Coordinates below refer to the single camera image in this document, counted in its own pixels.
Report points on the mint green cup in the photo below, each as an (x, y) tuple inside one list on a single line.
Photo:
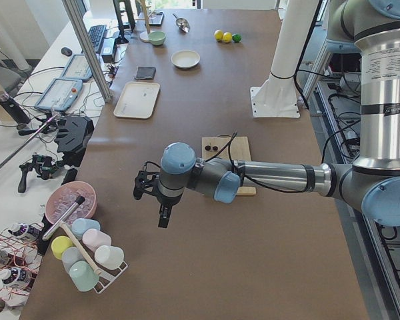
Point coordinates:
[(83, 276)]

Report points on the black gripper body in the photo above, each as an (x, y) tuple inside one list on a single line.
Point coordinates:
[(165, 202)]

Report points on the metal scoop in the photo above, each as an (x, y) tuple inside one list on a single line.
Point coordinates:
[(182, 23)]

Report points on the cream rectangular tray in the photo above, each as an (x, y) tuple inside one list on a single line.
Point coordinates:
[(137, 100)]

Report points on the white cup rack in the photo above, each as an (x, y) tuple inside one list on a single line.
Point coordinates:
[(106, 276)]

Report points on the white cup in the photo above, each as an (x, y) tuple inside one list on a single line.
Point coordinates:
[(111, 257)]

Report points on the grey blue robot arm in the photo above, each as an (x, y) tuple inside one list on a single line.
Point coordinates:
[(370, 184)]

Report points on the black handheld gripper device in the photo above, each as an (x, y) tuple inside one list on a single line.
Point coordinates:
[(44, 165)]

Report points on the black keyboard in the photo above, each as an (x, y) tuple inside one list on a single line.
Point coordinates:
[(96, 34)]

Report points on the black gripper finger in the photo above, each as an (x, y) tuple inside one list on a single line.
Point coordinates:
[(162, 216), (169, 209)]

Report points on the aluminium frame post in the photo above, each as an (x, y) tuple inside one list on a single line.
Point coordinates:
[(77, 22)]

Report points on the green lime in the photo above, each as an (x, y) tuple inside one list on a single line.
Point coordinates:
[(236, 38)]

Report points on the light green bowl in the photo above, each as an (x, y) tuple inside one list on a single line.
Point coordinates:
[(157, 38)]

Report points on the grey cup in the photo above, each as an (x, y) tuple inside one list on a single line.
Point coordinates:
[(70, 256)]

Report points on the yellow cup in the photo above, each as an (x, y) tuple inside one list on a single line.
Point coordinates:
[(59, 245)]

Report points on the yellow lemon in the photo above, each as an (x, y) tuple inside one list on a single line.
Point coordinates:
[(218, 35), (227, 37)]

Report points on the blue teach pendant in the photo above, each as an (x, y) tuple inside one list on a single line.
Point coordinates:
[(77, 68), (59, 95)]

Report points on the blue cup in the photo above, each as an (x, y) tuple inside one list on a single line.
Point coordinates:
[(81, 225)]

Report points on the pink cup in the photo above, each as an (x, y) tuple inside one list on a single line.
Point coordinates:
[(94, 238)]

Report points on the wooden cutting board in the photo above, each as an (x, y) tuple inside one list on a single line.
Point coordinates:
[(240, 150)]

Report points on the pink bowl with ice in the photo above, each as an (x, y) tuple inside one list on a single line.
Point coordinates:
[(65, 196)]

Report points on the black computer mouse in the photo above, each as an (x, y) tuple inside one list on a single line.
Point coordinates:
[(66, 51)]

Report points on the cream round plate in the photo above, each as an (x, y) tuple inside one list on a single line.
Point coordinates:
[(185, 59)]

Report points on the black plastic bracket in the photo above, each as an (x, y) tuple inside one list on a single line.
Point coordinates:
[(72, 138)]

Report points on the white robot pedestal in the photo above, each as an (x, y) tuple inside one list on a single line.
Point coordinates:
[(277, 97)]

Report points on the grey folded cloth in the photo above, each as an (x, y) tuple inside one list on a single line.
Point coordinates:
[(145, 73)]

